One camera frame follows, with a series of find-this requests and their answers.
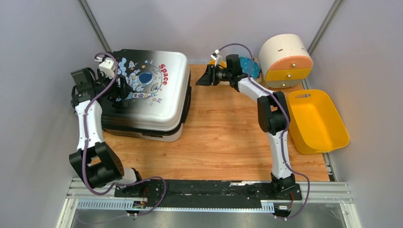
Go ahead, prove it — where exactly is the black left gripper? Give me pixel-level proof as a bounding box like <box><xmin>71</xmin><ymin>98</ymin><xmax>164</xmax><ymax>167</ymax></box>
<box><xmin>93</xmin><ymin>70</ymin><xmax>134</xmax><ymax>100</ymax></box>

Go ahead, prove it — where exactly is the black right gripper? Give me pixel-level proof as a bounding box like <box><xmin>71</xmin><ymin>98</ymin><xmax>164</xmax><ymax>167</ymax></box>
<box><xmin>197</xmin><ymin>64</ymin><xmax>232</xmax><ymax>86</ymax></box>

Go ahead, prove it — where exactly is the black white space suitcase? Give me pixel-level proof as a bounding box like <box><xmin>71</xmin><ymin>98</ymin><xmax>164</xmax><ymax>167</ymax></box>
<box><xmin>100</xmin><ymin>49</ymin><xmax>192</xmax><ymax>142</ymax></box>

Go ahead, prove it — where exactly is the yellow plastic basket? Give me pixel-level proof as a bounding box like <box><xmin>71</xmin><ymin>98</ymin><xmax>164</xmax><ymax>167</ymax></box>
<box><xmin>287</xmin><ymin>89</ymin><xmax>350</xmax><ymax>155</ymax></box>

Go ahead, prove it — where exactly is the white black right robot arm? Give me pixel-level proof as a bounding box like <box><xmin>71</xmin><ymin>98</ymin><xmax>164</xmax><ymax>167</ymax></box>
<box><xmin>196</xmin><ymin>54</ymin><xmax>296</xmax><ymax>199</ymax></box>

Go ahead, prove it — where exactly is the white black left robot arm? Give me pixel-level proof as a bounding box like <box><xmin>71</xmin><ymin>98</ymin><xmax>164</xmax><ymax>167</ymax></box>
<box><xmin>69</xmin><ymin>67</ymin><xmax>145</xmax><ymax>197</ymax></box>

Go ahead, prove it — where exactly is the small yellow bowl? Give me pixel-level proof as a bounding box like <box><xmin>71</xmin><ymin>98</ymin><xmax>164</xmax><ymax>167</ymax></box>
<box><xmin>216</xmin><ymin>61</ymin><xmax>227</xmax><ymax>69</ymax></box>

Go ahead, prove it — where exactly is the blue dotted plate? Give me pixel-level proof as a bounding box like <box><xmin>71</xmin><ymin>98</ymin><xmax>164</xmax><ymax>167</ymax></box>
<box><xmin>240</xmin><ymin>57</ymin><xmax>262</xmax><ymax>84</ymax></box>

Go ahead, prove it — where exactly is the cream round drawer cabinet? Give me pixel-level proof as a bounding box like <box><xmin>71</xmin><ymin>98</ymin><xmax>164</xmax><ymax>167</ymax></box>
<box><xmin>258</xmin><ymin>34</ymin><xmax>313</xmax><ymax>89</ymax></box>

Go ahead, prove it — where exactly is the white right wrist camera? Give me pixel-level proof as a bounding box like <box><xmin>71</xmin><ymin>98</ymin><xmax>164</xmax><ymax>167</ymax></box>
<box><xmin>211</xmin><ymin>49</ymin><xmax>222</xmax><ymax>65</ymax></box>

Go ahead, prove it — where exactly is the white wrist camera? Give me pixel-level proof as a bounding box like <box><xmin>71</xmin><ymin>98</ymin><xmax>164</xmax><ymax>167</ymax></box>
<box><xmin>211</xmin><ymin>49</ymin><xmax>222</xmax><ymax>65</ymax></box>
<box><xmin>98</xmin><ymin>59</ymin><xmax>116</xmax><ymax>79</ymax></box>

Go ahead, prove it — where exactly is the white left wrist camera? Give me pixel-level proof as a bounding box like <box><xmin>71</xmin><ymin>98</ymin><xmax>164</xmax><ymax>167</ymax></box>
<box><xmin>98</xmin><ymin>59</ymin><xmax>116</xmax><ymax>79</ymax></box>

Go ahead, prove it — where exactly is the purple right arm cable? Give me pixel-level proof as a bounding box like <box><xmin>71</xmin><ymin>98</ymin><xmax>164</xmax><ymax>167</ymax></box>
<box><xmin>217</xmin><ymin>43</ymin><xmax>311</xmax><ymax>220</ymax></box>

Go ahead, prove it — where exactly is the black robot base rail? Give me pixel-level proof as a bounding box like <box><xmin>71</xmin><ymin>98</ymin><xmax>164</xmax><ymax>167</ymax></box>
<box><xmin>114</xmin><ymin>179</ymin><xmax>303</xmax><ymax>216</ymax></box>

